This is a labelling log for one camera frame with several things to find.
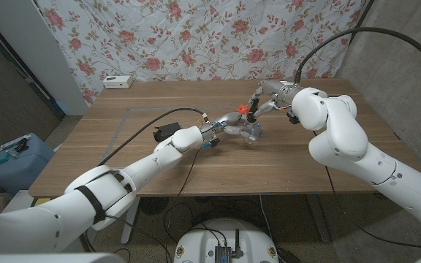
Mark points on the black round fan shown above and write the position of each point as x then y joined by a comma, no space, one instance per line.
155,204

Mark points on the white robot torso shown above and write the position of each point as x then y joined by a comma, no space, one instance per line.
225,237

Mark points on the blue storage case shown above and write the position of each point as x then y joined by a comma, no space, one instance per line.
17,171

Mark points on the black card holder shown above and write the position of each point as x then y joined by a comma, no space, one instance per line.
166,130

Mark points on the orange spiky stress ball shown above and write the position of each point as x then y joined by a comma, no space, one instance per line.
242,109

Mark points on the clear spray bottle black cap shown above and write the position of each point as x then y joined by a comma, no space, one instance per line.
252,109

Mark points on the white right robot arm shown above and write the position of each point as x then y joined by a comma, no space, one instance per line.
371,146

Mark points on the white flat tool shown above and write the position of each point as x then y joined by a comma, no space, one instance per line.
15,142

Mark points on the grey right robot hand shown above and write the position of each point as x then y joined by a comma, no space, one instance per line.
280,89

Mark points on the white power strip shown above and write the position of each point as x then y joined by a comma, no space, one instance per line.
117,82

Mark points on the grey tape outline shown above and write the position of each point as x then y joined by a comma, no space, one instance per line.
141,109

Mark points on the white wall panel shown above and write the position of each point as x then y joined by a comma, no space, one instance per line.
42,55

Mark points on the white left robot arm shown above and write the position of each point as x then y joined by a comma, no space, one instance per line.
104,193

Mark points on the black clip tool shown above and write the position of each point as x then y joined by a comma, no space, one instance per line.
21,145

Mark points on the teal hand tool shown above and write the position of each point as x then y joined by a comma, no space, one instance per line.
2,159

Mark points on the floral backdrop cloth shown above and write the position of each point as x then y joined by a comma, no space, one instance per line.
196,36

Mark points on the black backdrop stand pole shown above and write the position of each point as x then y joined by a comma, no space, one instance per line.
362,16

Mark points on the white table leg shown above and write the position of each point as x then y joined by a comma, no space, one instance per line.
130,223

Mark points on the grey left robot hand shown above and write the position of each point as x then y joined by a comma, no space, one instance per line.
228,118

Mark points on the grey table leg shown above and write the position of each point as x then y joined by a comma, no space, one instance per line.
320,223

